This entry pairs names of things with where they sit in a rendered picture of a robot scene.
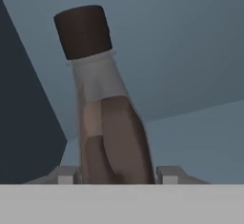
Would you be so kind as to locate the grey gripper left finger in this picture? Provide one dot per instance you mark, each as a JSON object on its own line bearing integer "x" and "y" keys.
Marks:
{"x": 65, "y": 175}

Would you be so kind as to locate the dark cabinet door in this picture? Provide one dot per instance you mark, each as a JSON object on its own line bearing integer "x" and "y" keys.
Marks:
{"x": 25, "y": 107}

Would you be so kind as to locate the brown-capped shaker bottle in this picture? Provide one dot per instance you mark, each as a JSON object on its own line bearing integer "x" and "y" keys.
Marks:
{"x": 105, "y": 113}

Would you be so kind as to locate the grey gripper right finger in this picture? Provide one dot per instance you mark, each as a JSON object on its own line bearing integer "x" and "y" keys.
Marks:
{"x": 173, "y": 175}

